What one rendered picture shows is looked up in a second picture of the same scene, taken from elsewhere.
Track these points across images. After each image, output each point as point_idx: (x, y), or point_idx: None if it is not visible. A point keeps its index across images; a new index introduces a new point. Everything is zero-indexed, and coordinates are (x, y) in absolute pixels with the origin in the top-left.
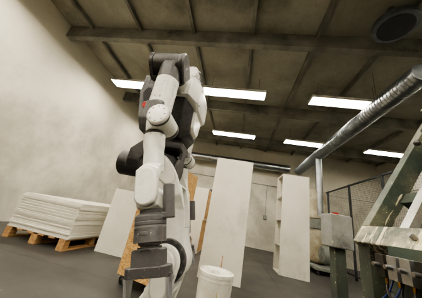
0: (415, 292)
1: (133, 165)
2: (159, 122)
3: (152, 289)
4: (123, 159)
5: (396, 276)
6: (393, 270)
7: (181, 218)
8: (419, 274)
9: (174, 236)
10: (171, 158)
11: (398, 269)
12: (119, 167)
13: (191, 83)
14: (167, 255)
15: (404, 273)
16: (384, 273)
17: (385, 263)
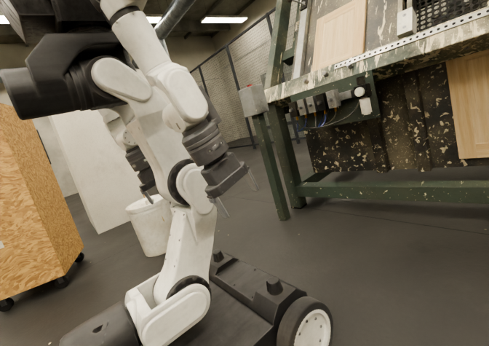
0: (315, 115)
1: (58, 93)
2: None
3: (201, 207)
4: (25, 87)
5: (305, 111)
6: (303, 108)
7: (182, 135)
8: (320, 101)
9: (185, 156)
10: (121, 61)
11: (308, 105)
12: (25, 107)
13: None
14: (197, 173)
15: (311, 105)
16: (296, 114)
17: (296, 107)
